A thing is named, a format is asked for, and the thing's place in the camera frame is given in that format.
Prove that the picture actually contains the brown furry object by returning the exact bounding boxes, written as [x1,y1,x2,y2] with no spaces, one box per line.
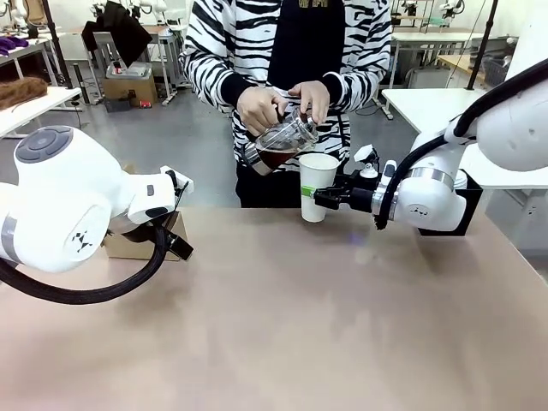
[0,75,48,110]

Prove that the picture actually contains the glass pitcher with dark drink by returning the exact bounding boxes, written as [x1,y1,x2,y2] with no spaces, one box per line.
[243,106,320,176]

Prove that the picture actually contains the person's right hand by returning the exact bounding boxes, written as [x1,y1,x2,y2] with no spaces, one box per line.
[236,86,290,137]

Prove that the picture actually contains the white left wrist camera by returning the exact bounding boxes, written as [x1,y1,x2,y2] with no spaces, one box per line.
[158,166,195,196]

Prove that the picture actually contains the black tripod pole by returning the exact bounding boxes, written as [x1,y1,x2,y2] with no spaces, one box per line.
[465,0,500,91]
[40,0,74,89]

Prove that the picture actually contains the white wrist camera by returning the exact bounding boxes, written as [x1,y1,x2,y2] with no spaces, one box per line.
[158,166,195,196]
[353,144,397,189]

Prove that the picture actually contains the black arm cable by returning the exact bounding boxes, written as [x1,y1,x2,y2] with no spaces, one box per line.
[0,226,169,306]
[372,57,548,231]

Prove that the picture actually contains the black hanging cloth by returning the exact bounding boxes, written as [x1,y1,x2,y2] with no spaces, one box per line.
[80,0,154,69]

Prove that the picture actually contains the cardboard box on floor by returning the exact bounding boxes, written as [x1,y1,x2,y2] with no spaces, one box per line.
[102,73,158,108]

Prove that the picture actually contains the purple cloth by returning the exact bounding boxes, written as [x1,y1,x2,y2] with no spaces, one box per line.
[0,35,30,57]

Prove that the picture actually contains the person's left forearm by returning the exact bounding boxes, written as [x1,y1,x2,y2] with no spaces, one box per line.
[320,55,393,115]

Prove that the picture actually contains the black open box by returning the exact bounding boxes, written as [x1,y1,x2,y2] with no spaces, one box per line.
[417,170,483,237]

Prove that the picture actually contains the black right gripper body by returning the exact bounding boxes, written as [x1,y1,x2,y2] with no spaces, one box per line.
[337,170,380,213]

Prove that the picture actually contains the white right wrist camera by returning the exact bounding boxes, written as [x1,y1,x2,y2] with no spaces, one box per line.
[353,144,397,189]

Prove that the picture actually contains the grey plastic bin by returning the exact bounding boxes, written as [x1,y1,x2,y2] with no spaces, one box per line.
[105,62,153,80]

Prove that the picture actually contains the white paper cup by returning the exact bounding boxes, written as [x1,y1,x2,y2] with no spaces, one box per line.
[298,153,341,223]

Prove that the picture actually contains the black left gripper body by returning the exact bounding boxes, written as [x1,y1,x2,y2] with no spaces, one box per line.
[109,207,182,243]

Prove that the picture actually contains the person's left hand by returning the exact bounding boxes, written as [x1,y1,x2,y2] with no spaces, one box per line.
[287,80,331,127]

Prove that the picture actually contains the white background workbench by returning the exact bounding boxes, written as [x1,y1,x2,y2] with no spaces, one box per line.
[390,28,485,86]

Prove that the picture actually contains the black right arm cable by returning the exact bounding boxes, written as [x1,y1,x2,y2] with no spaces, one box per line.
[372,57,548,231]

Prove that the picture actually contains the large white table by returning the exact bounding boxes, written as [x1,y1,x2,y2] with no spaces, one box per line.
[380,87,548,192]

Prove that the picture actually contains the white table with brown fur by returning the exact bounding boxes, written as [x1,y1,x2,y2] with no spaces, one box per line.
[0,86,82,140]

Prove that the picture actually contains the person's right forearm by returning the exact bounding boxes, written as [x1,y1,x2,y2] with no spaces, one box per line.
[182,51,258,110]

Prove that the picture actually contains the person in zebra hoodie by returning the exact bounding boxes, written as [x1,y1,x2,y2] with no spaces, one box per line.
[179,0,393,209]

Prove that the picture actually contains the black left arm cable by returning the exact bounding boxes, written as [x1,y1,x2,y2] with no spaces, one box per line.
[0,226,169,306]

